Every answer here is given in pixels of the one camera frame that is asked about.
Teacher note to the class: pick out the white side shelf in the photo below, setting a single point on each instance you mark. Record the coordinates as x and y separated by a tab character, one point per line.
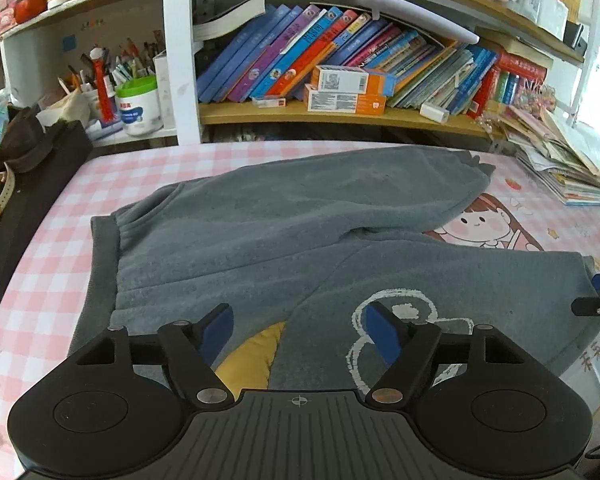
80	15

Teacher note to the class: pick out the white jar with green lid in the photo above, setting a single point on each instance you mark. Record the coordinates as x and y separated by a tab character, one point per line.
139	110

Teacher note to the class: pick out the row of colourful books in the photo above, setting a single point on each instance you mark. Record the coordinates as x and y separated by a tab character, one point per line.
330	45

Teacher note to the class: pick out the red and white round doll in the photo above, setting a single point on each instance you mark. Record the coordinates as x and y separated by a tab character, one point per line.
30	2

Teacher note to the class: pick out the black stand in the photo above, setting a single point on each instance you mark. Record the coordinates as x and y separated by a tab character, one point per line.
575	39

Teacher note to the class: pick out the small red and white box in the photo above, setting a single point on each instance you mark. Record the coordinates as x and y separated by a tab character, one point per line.
269	102

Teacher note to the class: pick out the red pen with figure cap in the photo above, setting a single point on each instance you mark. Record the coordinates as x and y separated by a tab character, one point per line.
102	90

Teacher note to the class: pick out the grey pants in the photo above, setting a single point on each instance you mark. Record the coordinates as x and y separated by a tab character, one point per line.
280	210

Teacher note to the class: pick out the orange and white box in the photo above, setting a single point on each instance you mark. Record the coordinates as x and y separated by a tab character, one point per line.
352	80
340	101

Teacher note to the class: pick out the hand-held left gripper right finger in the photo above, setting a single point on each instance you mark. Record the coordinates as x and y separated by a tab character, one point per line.
382	332

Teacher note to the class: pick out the white charger plug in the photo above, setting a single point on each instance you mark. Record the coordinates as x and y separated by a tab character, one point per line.
434	112

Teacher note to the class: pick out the thick white-paged book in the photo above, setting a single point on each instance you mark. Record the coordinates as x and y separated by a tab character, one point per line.
230	17

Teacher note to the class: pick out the beige book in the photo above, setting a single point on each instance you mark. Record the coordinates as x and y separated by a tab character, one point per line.
515	47

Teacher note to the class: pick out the colourful bead ornaments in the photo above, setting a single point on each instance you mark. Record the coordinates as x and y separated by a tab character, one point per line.
537	100

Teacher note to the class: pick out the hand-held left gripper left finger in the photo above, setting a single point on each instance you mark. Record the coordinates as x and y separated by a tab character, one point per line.
216	332

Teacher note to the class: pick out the thick red book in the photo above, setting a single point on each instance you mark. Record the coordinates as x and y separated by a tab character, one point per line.
522	67

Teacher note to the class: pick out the brown bag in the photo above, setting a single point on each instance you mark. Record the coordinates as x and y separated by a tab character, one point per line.
22	140

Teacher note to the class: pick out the pile of booklets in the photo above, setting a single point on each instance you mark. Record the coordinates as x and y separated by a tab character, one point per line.
560	160

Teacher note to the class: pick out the wooden bookshelf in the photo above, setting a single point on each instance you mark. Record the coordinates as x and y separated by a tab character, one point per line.
330	119

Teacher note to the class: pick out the bunch of pens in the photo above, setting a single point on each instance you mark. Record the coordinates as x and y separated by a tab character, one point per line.
130	62

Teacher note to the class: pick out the pink checked printed table mat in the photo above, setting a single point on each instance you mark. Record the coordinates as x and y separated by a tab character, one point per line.
50	240

